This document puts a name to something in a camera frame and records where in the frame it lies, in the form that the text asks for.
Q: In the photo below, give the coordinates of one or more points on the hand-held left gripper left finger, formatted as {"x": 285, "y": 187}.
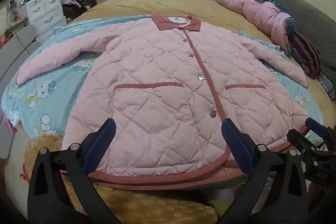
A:
{"x": 101, "y": 145}

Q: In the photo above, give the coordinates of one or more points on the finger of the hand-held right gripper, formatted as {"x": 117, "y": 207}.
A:
{"x": 313, "y": 124}
{"x": 299, "y": 138}

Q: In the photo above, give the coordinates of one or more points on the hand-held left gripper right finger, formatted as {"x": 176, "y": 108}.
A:
{"x": 237, "y": 145}

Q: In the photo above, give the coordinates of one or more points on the pink quilted jacket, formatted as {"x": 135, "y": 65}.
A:
{"x": 157, "y": 82}

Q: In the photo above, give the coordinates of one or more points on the dark clothes pile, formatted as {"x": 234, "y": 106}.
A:
{"x": 72, "y": 12}

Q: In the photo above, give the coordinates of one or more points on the dark floral cloth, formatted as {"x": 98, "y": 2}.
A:
{"x": 328, "y": 86}

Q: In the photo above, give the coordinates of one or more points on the striped dark red cloth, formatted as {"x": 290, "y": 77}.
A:
{"x": 307, "y": 53}

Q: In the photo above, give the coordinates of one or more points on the blue cartoon print blanket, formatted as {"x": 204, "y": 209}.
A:
{"x": 52, "y": 87}

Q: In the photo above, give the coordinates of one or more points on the grey quilted headboard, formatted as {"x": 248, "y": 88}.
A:
{"x": 312, "y": 19}

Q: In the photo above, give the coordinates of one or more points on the pink puffy coat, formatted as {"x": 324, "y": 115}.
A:
{"x": 260, "y": 14}

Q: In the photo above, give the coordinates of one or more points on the white plastic drawer unit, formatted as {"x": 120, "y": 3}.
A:
{"x": 44, "y": 16}

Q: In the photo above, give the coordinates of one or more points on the purple garment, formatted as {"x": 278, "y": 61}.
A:
{"x": 68, "y": 0}

